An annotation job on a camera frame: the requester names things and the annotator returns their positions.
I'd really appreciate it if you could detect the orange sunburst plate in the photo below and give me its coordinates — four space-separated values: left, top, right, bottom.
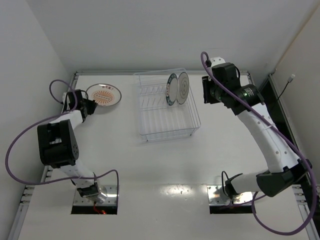
86 83 122 107

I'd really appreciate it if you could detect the white plate with dark rim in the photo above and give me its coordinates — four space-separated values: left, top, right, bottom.
176 72 190 105

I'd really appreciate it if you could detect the green rimmed lettered plate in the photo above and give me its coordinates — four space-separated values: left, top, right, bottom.
165 73 179 106

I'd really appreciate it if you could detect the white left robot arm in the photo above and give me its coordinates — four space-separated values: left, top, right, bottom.
37 89 107 204

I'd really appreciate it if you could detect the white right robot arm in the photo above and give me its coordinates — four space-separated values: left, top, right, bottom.
202 62 307 199

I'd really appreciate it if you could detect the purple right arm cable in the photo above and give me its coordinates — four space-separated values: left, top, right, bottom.
200 51 317 235

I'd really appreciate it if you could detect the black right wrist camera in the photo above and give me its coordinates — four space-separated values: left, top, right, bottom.
237 84 265 107

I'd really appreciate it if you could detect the white wire dish rack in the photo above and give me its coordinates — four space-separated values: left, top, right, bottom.
133 68 201 142

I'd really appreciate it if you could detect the black cable with white plug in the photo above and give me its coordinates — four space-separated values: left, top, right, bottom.
276 73 296 101

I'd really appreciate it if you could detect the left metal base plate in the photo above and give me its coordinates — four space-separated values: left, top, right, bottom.
73 185 118 207

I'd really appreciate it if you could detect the metal base plate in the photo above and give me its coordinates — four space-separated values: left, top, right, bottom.
206 185 253 207
73 185 118 207

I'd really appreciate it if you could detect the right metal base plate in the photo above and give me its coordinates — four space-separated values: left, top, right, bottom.
206 185 253 207

